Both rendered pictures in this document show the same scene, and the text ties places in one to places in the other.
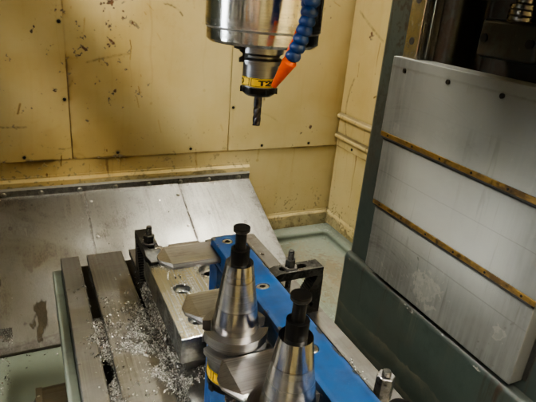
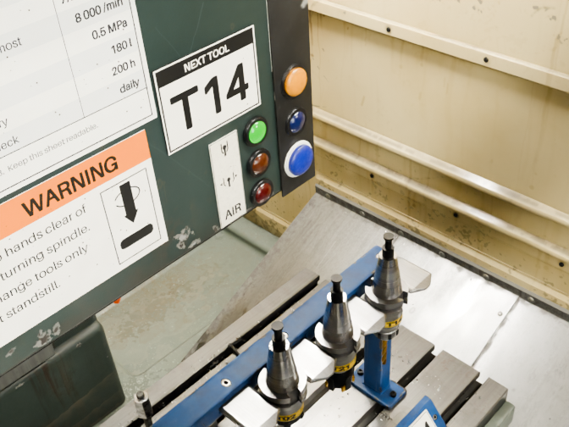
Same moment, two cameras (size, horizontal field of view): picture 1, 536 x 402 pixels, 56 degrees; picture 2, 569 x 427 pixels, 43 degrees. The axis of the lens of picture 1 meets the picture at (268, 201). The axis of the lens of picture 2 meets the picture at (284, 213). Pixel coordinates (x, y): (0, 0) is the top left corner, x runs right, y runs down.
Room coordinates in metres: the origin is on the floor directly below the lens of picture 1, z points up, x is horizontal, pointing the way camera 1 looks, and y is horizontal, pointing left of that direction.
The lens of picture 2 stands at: (0.55, 0.61, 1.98)
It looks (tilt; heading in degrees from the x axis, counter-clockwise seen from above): 38 degrees down; 253
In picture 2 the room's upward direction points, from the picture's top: 4 degrees counter-clockwise
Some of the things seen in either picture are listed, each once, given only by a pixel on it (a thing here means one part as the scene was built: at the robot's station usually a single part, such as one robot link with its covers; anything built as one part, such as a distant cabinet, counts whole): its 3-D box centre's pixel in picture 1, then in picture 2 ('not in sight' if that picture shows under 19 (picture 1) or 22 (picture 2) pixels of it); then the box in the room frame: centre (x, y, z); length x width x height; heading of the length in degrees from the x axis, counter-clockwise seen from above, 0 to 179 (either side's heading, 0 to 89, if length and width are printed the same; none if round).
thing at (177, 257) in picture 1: (186, 255); not in sight; (0.54, 0.09, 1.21); 0.07 x 0.05 x 0.01; 117
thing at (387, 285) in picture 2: not in sight; (387, 272); (0.20, -0.08, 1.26); 0.04 x 0.04 x 0.07
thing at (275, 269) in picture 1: (290, 281); not in sight; (0.89, -0.06, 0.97); 0.13 x 0.03 x 0.15; 117
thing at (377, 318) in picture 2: not in sight; (362, 316); (0.25, -0.05, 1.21); 0.07 x 0.05 x 0.01; 117
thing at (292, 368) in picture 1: (291, 372); (337, 314); (0.30, -0.03, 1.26); 0.04 x 0.04 x 0.07
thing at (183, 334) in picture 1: (218, 293); not in sight; (0.84, 0.08, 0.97); 0.29 x 0.23 x 0.05; 27
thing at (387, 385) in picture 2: not in sight; (378, 331); (0.17, -0.15, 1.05); 0.10 x 0.05 x 0.30; 117
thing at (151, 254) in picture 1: (148, 256); not in sight; (0.94, 0.25, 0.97); 0.13 x 0.03 x 0.15; 27
